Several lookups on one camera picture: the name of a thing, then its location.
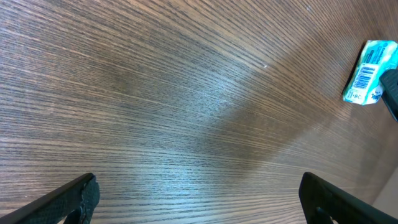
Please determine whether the teal tissue pack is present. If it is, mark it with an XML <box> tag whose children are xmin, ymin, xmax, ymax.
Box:
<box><xmin>343</xmin><ymin>40</ymin><xmax>397</xmax><ymax>105</ymax></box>

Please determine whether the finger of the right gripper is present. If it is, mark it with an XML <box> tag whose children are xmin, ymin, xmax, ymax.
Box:
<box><xmin>379</xmin><ymin>69</ymin><xmax>398</xmax><ymax>121</ymax></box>

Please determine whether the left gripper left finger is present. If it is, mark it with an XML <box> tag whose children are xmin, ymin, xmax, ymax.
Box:
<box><xmin>1</xmin><ymin>173</ymin><xmax>100</xmax><ymax>224</ymax></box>

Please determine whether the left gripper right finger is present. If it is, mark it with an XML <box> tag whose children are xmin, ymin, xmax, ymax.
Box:
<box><xmin>298</xmin><ymin>172</ymin><xmax>397</xmax><ymax>224</ymax></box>

